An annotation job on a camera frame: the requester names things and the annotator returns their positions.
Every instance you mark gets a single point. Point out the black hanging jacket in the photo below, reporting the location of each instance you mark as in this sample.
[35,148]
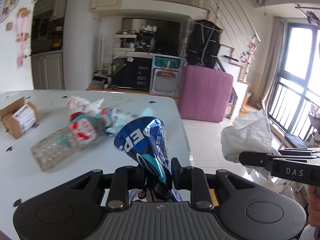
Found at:
[204,44]

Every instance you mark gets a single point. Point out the clear plastic water bottle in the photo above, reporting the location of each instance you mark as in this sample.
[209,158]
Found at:
[52,150]

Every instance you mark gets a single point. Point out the crushed blue Pepsi can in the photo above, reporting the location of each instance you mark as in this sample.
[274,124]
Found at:
[143,140]

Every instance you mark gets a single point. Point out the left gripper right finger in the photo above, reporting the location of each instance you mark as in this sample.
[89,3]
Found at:
[194,180]

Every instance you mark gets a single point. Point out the teal snack wrapper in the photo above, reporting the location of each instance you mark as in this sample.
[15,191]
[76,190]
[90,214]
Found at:
[115,119]

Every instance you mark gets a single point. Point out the balcony window railing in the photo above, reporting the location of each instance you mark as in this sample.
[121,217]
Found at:
[296,86]

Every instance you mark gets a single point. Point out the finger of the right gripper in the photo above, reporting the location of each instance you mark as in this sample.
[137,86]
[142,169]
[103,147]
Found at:
[262,159]
[299,151]

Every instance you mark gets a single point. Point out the white red plastic bag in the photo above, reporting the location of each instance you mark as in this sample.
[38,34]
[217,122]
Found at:
[78,104]

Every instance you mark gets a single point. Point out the tall kitchen cabinet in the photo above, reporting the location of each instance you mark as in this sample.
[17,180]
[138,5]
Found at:
[47,44]

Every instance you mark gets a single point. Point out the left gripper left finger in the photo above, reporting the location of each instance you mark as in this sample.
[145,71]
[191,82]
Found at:
[121,182]

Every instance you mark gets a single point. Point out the white tissue paper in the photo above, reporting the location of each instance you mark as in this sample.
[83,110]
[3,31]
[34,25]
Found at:
[249,133]

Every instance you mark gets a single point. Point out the black letter board sign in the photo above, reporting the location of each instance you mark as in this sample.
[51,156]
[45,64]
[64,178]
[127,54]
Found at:
[131,73]

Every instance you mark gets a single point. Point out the small cardboard box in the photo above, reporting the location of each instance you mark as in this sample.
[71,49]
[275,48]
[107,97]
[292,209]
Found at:
[18,117]

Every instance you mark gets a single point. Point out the toy oven cardboard box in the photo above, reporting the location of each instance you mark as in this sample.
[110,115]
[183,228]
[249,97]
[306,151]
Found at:
[165,75]

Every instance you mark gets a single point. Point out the right hand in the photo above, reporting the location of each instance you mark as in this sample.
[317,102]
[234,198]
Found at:
[313,207]

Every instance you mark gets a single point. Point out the low wooden tv bench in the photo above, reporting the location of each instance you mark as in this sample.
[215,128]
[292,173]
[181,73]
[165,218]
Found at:
[124,90]

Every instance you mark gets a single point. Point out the pink covered cabinet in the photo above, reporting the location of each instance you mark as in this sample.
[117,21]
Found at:
[204,94]

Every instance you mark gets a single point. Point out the beige curtain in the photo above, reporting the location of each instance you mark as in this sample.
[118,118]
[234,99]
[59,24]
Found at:
[272,61]

